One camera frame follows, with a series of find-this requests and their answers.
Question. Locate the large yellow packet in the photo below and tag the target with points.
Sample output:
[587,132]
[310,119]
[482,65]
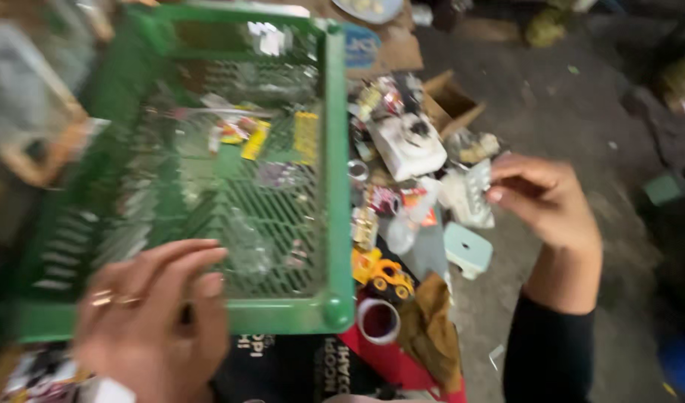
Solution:
[306,137]

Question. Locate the open brown cardboard box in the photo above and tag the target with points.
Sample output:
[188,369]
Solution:
[451,103]

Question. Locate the white plate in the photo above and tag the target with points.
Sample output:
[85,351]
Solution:
[370,8]

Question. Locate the person's right hand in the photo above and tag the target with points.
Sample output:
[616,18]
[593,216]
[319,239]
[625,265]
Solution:
[555,212]

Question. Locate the small metal cup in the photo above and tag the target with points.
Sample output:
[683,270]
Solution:
[358,169]

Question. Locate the yellow toy truck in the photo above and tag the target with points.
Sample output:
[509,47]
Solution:
[390,277]

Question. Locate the black printed bag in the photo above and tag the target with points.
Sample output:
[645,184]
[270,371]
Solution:
[292,369]

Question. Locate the heap of colourful wrappers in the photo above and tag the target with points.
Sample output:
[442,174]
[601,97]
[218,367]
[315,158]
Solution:
[384,98]

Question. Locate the white square appliance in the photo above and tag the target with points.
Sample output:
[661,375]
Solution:
[407,148]

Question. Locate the blue plastic container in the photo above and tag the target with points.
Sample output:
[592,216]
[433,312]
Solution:
[683,364]

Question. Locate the blue round label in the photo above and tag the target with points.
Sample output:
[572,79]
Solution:
[360,47]

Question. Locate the small yellow packet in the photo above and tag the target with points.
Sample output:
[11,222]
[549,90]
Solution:
[256,140]

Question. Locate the yellow-green bag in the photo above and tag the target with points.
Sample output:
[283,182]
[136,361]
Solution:
[545,28]

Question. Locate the wooden frame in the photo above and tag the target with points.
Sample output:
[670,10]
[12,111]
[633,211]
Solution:
[34,145]

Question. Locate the gold packet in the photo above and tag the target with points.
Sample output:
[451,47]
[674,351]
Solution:
[365,228]

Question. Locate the crumpled beige wrapper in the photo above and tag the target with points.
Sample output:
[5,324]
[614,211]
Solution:
[474,146]

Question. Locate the person's left fingers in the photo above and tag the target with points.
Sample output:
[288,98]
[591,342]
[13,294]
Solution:
[191,262]

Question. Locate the brown cloth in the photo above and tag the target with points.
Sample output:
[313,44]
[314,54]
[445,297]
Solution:
[432,330]

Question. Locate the red bag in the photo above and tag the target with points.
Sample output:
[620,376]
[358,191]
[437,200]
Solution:
[398,366]

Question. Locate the green plastic crate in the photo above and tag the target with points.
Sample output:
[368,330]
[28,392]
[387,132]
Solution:
[337,168]

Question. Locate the red snack packet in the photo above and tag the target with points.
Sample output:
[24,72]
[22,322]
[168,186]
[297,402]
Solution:
[383,200]

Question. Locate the clear plastic bottle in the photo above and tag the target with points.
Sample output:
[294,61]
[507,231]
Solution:
[403,232]

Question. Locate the person's left hand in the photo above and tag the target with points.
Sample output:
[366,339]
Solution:
[146,330]

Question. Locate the white blister pack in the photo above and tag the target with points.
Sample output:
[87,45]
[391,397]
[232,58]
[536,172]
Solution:
[468,196]

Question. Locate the dark grey cloth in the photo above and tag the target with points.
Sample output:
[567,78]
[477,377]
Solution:
[664,126]

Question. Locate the flat cardboard sheet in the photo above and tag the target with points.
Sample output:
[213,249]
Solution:
[401,53]

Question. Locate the mint green small stool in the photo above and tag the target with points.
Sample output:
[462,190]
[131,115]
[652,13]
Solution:
[468,249]

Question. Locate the colourful printed paper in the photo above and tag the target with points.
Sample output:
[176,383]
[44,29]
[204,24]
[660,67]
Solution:
[40,375]

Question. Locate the gold finger rings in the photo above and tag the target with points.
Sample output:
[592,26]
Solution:
[116,299]

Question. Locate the green square block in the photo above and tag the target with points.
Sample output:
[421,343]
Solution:
[662,189]

